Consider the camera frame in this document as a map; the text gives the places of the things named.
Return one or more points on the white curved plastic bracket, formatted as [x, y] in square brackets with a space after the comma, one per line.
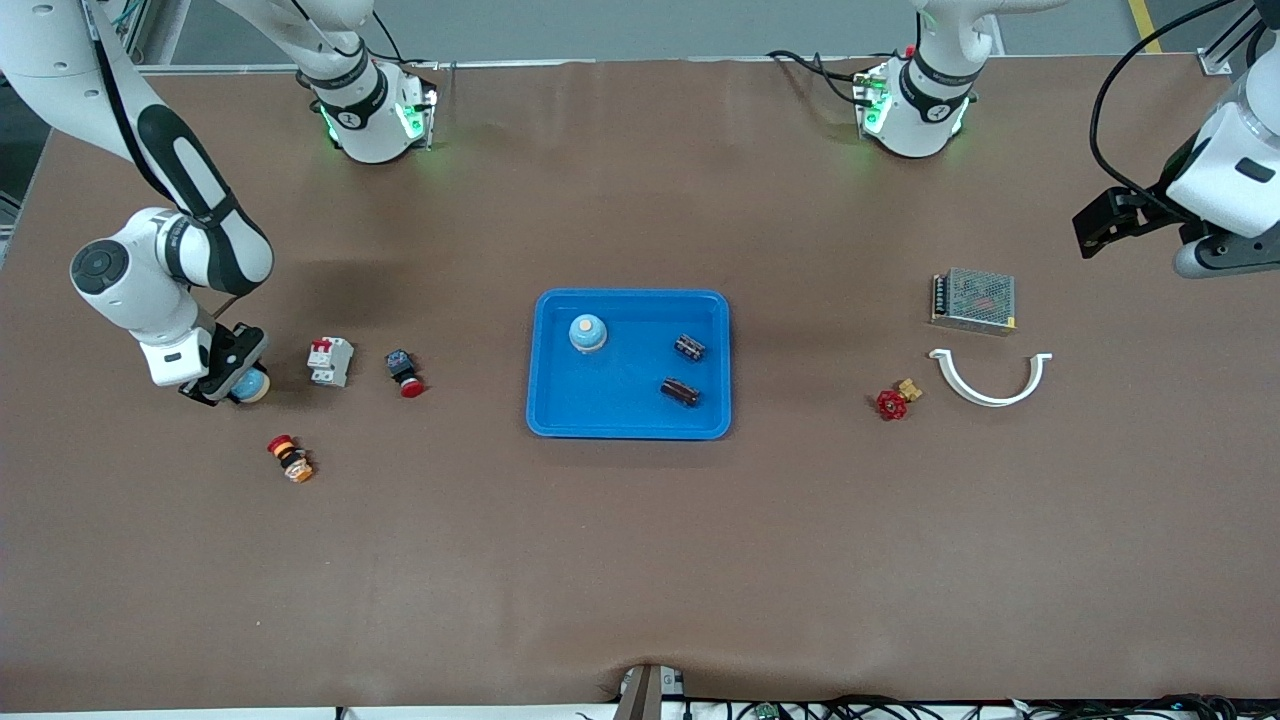
[990, 401]

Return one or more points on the red yellow emergency stop button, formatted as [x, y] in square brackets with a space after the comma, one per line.
[290, 458]

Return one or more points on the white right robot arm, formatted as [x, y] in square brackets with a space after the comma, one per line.
[150, 290]

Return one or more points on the metal mesh power supply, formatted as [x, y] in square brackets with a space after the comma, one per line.
[975, 300]

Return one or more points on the aluminium frame post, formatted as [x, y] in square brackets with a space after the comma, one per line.
[1215, 62]

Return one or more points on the blue plastic tray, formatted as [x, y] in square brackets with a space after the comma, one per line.
[620, 400]

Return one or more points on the black red push button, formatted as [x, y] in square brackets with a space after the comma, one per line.
[404, 372]

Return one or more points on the white circuit breaker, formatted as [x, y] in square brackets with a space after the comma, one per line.
[330, 362]

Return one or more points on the blue bell cream button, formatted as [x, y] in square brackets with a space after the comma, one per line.
[588, 335]
[255, 388]

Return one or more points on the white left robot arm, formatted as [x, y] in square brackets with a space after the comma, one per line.
[915, 110]

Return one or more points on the large brown electrolytic capacitor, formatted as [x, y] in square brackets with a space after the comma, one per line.
[680, 392]

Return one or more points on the small black electrolytic capacitor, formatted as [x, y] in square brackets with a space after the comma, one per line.
[689, 347]

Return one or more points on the metal mount bracket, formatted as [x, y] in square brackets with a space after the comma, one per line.
[645, 695]

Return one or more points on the brown table mat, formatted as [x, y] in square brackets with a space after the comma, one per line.
[640, 560]

